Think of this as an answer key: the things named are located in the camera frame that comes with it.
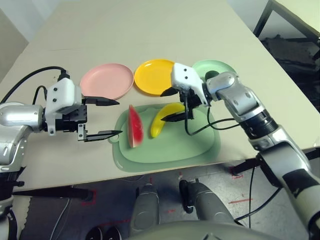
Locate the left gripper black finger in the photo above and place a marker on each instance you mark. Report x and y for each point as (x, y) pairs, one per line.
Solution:
(102, 101)
(102, 135)

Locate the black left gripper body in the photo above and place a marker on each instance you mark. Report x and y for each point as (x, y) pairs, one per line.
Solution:
(72, 121)

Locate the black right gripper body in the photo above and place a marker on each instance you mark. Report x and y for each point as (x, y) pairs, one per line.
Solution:
(191, 102)

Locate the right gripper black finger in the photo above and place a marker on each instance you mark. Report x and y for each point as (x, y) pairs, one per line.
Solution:
(171, 91)
(175, 117)

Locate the yellow toy banana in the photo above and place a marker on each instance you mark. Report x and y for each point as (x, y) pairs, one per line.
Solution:
(157, 126)

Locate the red watermelon slice toy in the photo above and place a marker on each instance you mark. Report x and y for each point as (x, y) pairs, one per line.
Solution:
(136, 127)

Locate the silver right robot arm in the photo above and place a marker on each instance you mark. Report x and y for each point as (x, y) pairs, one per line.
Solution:
(270, 130)

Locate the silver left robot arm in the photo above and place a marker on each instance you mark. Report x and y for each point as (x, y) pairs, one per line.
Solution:
(17, 120)

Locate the pink plastic plate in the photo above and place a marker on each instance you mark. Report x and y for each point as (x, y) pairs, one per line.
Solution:
(106, 81)

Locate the yellow plastic plate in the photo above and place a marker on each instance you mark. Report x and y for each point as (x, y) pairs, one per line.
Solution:
(152, 77)

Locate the green cutting board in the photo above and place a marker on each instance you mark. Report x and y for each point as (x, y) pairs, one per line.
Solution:
(175, 147)

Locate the mint green plastic plate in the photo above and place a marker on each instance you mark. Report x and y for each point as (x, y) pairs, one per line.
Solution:
(215, 65)

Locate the black table foot bar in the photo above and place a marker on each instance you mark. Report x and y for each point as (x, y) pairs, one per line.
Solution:
(250, 165)
(52, 193)

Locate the grey robot left leg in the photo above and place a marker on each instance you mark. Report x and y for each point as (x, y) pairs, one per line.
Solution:
(145, 207)

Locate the grey robot leg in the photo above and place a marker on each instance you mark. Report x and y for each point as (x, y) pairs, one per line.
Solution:
(211, 202)
(145, 207)

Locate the grey robot right leg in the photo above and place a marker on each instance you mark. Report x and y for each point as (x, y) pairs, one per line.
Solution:
(211, 202)

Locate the black shoe white sole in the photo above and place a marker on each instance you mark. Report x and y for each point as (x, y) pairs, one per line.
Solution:
(115, 234)
(96, 234)

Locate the dark crumpled floor mat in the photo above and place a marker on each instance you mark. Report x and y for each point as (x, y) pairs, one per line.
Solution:
(292, 53)

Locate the grey robot torso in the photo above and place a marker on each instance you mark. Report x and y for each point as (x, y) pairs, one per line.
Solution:
(190, 231)

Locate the black-framed side table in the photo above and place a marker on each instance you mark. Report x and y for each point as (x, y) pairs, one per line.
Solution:
(297, 15)

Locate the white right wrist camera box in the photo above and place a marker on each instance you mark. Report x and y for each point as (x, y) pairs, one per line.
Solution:
(186, 77)

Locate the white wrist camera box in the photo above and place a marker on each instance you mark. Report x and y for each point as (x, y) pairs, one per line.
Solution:
(186, 77)
(62, 95)

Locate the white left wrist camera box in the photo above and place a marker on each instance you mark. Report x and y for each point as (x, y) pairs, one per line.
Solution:
(62, 95)

